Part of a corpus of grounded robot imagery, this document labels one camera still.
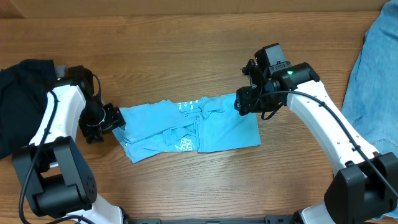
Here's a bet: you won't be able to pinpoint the light blue printed t-shirt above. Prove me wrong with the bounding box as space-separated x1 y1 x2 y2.
113 94 261 163

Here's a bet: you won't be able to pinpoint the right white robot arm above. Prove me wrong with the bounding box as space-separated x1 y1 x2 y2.
234 43 397 223

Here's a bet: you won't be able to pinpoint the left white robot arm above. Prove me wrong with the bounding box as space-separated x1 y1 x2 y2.
12 65 130 224

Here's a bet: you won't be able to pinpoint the black folded garment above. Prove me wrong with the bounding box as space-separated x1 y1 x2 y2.
1 59 57 159

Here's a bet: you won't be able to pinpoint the blue denim jeans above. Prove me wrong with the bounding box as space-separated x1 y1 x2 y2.
341 0 397 154

